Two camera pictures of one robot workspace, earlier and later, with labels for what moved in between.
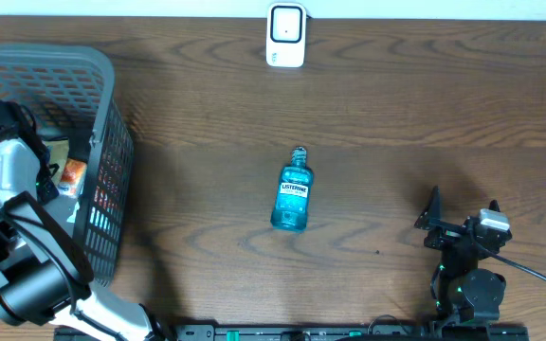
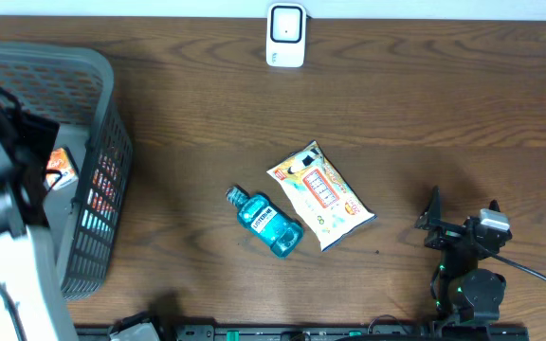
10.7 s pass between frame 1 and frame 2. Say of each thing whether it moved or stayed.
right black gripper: stayed
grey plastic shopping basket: stayed
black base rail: stayed
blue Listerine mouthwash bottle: moved
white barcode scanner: stayed
